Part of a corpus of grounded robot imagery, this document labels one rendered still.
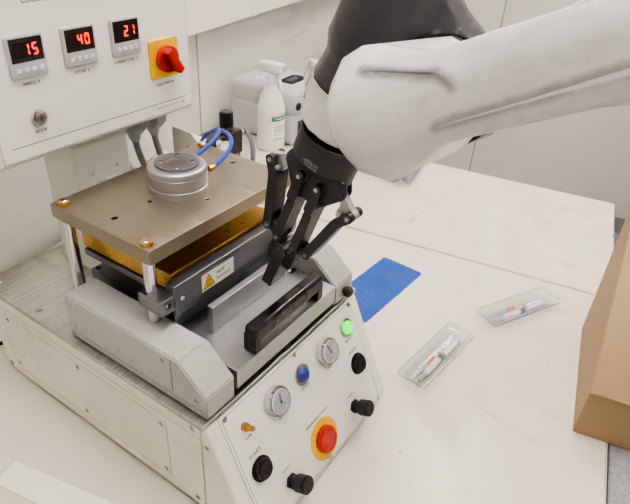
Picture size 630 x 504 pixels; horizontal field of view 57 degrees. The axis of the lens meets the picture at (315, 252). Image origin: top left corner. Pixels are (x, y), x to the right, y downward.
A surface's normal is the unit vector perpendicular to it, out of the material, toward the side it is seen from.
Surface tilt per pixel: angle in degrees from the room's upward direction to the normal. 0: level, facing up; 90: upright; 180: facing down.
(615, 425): 90
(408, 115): 80
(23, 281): 0
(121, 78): 90
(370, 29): 92
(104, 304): 0
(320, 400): 65
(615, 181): 90
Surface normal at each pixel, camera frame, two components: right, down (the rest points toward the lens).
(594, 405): -0.41, 0.47
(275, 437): 0.77, -0.04
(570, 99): -0.33, 0.73
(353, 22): -0.78, 0.18
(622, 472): 0.06, -0.84
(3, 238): 0.91, 0.27
